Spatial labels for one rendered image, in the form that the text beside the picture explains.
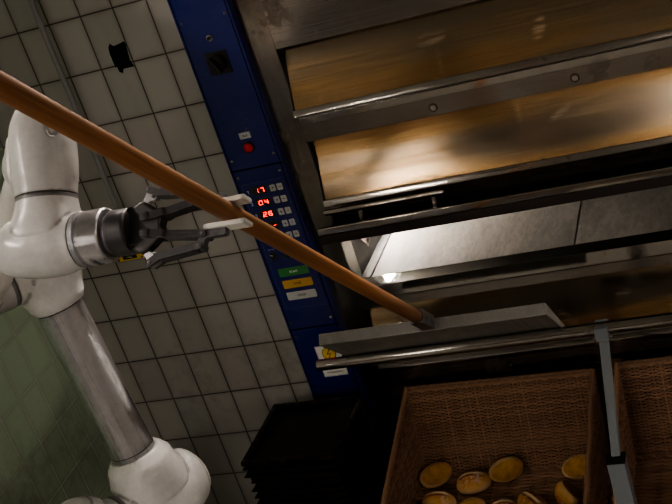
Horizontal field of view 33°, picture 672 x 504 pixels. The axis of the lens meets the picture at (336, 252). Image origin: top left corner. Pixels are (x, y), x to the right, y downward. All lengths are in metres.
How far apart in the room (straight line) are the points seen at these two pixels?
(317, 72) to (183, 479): 1.09
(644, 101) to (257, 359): 1.36
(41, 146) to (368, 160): 1.32
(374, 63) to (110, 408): 1.08
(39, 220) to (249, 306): 1.55
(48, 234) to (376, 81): 1.29
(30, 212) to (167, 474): 0.90
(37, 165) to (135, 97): 1.32
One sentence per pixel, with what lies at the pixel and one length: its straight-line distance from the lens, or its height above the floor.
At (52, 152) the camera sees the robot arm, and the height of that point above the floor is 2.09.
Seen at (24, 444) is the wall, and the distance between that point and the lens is 3.33.
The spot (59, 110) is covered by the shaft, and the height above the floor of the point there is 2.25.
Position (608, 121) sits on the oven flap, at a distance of 2.90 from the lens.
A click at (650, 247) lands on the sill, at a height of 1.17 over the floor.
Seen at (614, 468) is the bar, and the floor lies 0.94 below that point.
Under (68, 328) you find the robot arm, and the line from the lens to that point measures 2.48.
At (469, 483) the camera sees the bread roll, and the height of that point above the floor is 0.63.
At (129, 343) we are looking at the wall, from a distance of 3.58.
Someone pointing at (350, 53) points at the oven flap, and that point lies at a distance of 2.95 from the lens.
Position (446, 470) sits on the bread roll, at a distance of 3.34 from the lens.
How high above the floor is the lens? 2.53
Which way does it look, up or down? 23 degrees down
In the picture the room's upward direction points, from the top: 19 degrees counter-clockwise
